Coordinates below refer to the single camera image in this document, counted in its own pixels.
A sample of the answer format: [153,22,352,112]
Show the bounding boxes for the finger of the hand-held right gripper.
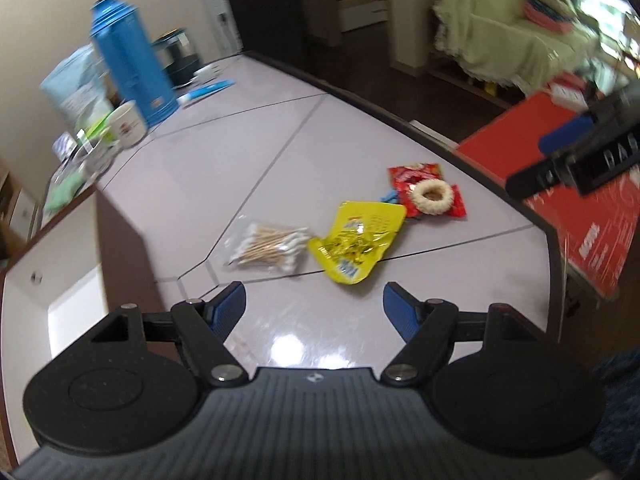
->
[540,112,597,154]
[505,156,571,200]

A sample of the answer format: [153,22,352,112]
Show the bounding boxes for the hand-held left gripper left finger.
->
[90,281,247,387]

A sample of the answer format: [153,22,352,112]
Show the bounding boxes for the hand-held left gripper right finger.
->
[381,281,544,387]

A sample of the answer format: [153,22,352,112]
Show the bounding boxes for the clear bag of cotton swabs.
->
[222,215,313,276]

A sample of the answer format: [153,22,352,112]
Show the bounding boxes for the red snack packet clear window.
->
[400,184,468,220]

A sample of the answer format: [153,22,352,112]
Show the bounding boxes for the yellow snack packet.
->
[307,201,407,285]

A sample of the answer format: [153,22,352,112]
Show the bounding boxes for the cream scrunchie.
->
[409,178,453,217]

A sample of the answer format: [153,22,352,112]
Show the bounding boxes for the brown cardboard box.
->
[0,185,181,466]

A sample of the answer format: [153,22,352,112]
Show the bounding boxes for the red cardboard box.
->
[457,91,640,301]

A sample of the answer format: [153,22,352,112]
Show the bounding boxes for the green covered sofa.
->
[432,0,601,96]

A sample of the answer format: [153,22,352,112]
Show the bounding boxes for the white mug with figures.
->
[82,132,123,176]

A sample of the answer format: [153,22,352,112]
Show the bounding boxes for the green towel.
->
[42,170,88,213]

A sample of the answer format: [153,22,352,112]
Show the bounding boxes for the white mug bear print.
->
[106,100,149,148]

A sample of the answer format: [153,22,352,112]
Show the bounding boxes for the blue white tube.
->
[177,79,236,106]

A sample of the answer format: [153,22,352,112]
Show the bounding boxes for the green tissue pack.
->
[75,110,116,141]

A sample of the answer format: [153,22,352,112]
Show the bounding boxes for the pill blister pack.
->
[52,132,78,161]

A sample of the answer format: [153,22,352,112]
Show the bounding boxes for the white bed base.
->
[337,0,388,31]

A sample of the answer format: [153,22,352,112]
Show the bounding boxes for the blue textured cloth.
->
[590,350,640,478]

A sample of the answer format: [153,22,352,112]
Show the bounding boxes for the wooden shelf unit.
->
[0,157,43,261]

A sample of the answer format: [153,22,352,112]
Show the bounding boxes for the dark green kettle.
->
[150,27,201,86]

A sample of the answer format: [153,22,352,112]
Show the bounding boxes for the blue thermos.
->
[89,0,180,126]

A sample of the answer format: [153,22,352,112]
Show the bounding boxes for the white pouch bag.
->
[40,45,113,121]

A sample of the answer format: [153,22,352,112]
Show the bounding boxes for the white tower appliance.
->
[200,0,243,58]

